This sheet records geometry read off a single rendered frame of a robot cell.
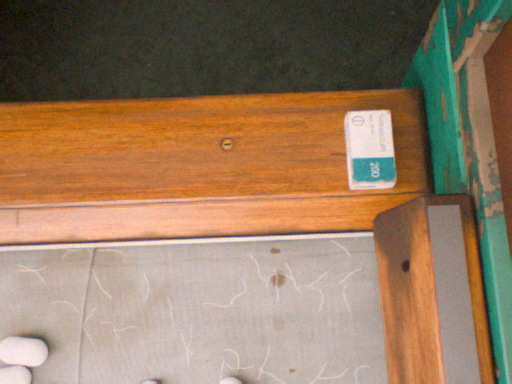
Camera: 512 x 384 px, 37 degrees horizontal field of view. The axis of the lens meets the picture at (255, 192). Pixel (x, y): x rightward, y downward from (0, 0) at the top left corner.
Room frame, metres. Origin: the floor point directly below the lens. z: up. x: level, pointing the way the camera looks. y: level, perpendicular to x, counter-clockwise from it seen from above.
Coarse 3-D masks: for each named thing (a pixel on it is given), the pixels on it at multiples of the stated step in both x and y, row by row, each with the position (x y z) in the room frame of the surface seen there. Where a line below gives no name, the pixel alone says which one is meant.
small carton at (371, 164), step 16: (352, 112) 0.23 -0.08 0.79; (368, 112) 0.23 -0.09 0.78; (384, 112) 0.23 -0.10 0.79; (352, 128) 0.22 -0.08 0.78; (368, 128) 0.22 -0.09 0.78; (384, 128) 0.22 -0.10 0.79; (352, 144) 0.20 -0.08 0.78; (368, 144) 0.20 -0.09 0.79; (384, 144) 0.21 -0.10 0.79; (352, 160) 0.19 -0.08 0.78; (368, 160) 0.19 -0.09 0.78; (384, 160) 0.19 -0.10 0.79; (352, 176) 0.18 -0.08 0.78; (368, 176) 0.18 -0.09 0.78; (384, 176) 0.18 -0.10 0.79
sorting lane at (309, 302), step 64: (0, 256) 0.11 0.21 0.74; (64, 256) 0.12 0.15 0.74; (128, 256) 0.12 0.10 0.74; (192, 256) 0.12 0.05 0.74; (256, 256) 0.12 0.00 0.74; (320, 256) 0.12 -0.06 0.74; (0, 320) 0.06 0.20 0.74; (64, 320) 0.06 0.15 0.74; (128, 320) 0.07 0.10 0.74; (192, 320) 0.07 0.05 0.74; (256, 320) 0.07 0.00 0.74; (320, 320) 0.07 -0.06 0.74
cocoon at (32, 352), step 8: (16, 336) 0.05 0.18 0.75; (0, 344) 0.04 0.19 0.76; (8, 344) 0.04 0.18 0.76; (16, 344) 0.04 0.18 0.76; (24, 344) 0.04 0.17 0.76; (32, 344) 0.04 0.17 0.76; (40, 344) 0.04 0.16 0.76; (0, 352) 0.04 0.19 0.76; (8, 352) 0.04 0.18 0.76; (16, 352) 0.04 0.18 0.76; (24, 352) 0.04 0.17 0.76; (32, 352) 0.04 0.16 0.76; (40, 352) 0.04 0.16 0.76; (8, 360) 0.03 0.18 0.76; (16, 360) 0.03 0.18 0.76; (24, 360) 0.03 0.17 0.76; (32, 360) 0.03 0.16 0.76; (40, 360) 0.03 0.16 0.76
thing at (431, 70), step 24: (432, 24) 0.30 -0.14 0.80; (432, 48) 0.28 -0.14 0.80; (408, 72) 0.30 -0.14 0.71; (432, 72) 0.27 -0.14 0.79; (432, 96) 0.25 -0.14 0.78; (456, 96) 0.23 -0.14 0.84; (432, 120) 0.23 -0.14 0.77; (456, 120) 0.21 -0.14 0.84; (432, 144) 0.21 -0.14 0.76; (456, 144) 0.19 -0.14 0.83; (432, 168) 0.20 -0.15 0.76; (456, 168) 0.17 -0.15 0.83; (456, 192) 0.16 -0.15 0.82
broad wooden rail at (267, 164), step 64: (0, 128) 0.22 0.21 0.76; (64, 128) 0.22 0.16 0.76; (128, 128) 0.22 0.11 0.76; (192, 128) 0.22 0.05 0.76; (256, 128) 0.22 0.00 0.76; (320, 128) 0.22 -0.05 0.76; (0, 192) 0.16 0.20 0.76; (64, 192) 0.16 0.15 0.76; (128, 192) 0.16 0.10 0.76; (192, 192) 0.17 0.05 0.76; (256, 192) 0.17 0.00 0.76; (320, 192) 0.17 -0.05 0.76; (384, 192) 0.17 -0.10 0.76
